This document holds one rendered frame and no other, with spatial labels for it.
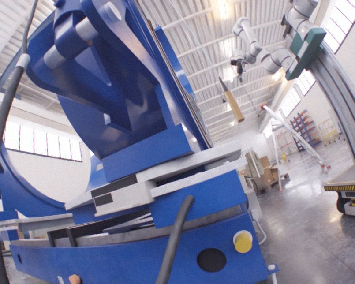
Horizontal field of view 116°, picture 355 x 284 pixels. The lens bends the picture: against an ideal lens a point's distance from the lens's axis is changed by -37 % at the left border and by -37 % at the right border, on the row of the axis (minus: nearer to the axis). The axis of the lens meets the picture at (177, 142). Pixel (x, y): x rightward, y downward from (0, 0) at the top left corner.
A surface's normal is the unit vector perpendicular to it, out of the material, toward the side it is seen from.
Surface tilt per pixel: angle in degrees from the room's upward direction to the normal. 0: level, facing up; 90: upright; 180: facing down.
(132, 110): 136
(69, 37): 143
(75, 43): 173
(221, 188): 90
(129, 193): 90
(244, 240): 90
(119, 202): 90
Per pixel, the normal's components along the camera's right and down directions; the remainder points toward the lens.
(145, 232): -0.30, -0.18
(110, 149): 0.08, 0.63
